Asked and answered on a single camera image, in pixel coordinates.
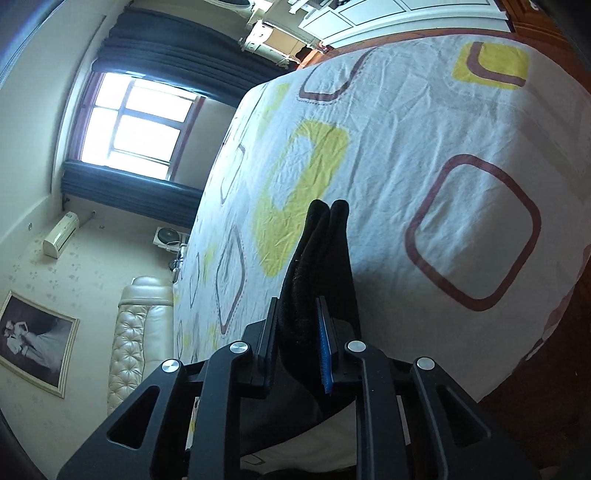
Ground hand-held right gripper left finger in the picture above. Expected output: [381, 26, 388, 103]
[58, 298, 282, 480]

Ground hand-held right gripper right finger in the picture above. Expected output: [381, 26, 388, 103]
[315, 295, 541, 480]

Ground black studded pants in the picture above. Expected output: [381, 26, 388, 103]
[240, 199, 363, 480]

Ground cream tufted leather headboard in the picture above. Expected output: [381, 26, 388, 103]
[107, 276, 175, 416]

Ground white fan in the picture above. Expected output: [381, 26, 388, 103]
[153, 226, 189, 254]

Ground patterned white bed sheet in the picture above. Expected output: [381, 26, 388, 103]
[173, 34, 591, 402]

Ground dark blue curtain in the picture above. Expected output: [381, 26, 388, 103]
[61, 159, 204, 228]
[91, 9, 282, 108]

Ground white air conditioner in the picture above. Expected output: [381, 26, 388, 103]
[42, 211, 81, 259]

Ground bright window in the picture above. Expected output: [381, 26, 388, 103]
[78, 71, 205, 182]

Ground white dressing table with mirror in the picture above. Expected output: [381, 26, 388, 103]
[216, 0, 326, 66]

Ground white tv cabinet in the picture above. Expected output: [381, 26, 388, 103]
[286, 0, 514, 48]

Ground framed wall photo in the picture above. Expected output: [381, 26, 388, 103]
[0, 291, 81, 399]

